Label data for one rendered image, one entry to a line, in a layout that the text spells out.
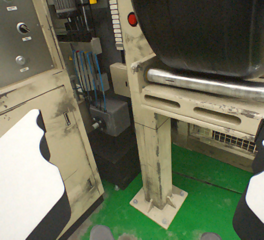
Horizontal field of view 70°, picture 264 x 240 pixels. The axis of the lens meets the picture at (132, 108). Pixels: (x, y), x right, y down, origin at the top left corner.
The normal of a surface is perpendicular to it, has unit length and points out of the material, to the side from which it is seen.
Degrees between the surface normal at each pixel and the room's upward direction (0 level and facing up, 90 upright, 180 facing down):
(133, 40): 90
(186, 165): 0
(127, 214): 0
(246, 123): 90
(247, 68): 135
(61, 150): 90
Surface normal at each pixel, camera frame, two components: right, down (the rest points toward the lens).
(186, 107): -0.63, 0.46
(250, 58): -0.20, 0.92
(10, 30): 0.77, 0.24
